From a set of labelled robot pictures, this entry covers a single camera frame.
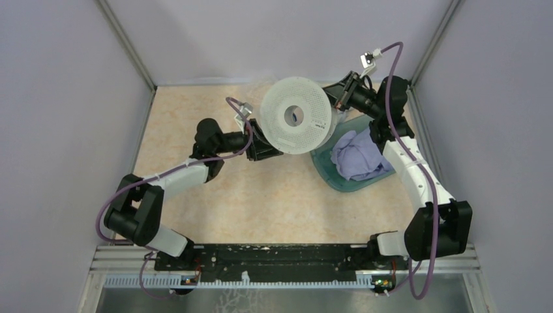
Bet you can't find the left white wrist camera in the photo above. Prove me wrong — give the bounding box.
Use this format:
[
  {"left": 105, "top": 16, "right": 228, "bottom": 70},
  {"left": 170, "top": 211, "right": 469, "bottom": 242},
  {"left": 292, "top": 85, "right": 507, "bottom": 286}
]
[{"left": 234, "top": 102, "right": 253, "bottom": 130}]

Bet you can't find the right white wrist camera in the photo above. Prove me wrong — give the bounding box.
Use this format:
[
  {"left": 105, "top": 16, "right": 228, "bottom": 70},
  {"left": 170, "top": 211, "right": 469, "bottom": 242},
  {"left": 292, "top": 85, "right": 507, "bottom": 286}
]
[{"left": 359, "top": 52, "right": 376, "bottom": 78}]

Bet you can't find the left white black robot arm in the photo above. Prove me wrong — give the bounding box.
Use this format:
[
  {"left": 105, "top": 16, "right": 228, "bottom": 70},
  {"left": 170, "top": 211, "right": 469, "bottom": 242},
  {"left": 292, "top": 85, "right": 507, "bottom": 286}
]
[{"left": 102, "top": 118, "right": 283, "bottom": 270}]

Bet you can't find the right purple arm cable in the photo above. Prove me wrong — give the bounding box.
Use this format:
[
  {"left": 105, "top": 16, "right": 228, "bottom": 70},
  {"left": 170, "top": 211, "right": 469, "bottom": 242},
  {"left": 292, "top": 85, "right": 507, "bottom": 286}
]
[{"left": 376, "top": 41, "right": 441, "bottom": 301}]

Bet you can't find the white slotted cable duct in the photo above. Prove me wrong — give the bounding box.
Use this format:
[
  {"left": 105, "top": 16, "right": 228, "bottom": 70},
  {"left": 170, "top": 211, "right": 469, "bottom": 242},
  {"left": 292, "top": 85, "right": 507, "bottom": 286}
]
[{"left": 104, "top": 272, "right": 391, "bottom": 290}]

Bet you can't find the aluminium frame rail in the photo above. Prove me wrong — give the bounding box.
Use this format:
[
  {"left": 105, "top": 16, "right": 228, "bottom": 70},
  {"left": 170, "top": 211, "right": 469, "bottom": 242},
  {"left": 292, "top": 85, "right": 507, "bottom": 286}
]
[{"left": 89, "top": 245, "right": 481, "bottom": 274}]

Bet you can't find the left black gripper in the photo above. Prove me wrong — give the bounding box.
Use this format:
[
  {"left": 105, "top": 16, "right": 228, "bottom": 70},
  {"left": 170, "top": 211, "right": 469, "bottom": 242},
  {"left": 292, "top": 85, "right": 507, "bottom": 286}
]
[{"left": 215, "top": 118, "right": 284, "bottom": 161}]

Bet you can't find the teal plastic basin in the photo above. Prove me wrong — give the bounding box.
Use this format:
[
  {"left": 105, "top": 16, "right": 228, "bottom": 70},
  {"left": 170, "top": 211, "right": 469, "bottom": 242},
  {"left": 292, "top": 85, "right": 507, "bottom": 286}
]
[{"left": 310, "top": 115, "right": 395, "bottom": 192}]

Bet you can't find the white perforated cable spool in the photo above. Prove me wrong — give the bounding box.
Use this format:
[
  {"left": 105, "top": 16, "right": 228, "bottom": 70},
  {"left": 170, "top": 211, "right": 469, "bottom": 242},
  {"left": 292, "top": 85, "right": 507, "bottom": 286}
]
[{"left": 260, "top": 76, "right": 338, "bottom": 155}]

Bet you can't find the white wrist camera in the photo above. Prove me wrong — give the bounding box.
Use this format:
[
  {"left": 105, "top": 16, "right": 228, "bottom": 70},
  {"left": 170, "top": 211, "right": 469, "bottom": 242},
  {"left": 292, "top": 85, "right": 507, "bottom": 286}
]
[
  {"left": 359, "top": 52, "right": 376, "bottom": 78},
  {"left": 234, "top": 102, "right": 253, "bottom": 130}
]

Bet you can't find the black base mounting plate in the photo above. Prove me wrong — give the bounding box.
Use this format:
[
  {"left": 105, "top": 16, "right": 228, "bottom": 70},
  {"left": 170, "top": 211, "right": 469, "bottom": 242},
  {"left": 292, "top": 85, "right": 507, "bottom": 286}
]
[{"left": 155, "top": 244, "right": 407, "bottom": 283}]

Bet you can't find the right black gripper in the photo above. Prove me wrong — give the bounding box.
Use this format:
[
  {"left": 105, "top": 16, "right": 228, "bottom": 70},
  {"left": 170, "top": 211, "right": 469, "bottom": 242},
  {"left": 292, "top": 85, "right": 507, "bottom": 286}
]
[{"left": 312, "top": 70, "right": 383, "bottom": 120}]

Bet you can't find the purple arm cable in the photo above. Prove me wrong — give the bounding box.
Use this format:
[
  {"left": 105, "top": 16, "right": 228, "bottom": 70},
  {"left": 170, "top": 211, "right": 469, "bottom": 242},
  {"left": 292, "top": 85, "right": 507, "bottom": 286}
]
[
  {"left": 95, "top": 97, "right": 256, "bottom": 301},
  {"left": 376, "top": 41, "right": 441, "bottom": 301}
]

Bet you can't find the lavender cloth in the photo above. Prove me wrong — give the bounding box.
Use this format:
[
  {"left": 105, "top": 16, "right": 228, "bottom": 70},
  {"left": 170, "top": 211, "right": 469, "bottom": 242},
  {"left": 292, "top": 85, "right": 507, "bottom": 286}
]
[{"left": 331, "top": 128, "right": 393, "bottom": 181}]

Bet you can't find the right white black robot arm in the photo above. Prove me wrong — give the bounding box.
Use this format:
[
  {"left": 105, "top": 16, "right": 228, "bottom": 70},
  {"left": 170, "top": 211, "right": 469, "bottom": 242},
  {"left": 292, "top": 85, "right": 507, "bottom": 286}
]
[{"left": 323, "top": 72, "right": 473, "bottom": 269}]

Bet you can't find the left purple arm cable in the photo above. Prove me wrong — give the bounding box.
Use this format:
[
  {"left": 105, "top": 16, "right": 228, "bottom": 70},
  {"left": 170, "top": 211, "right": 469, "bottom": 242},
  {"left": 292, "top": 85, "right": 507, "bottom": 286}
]
[{"left": 95, "top": 97, "right": 256, "bottom": 301}]

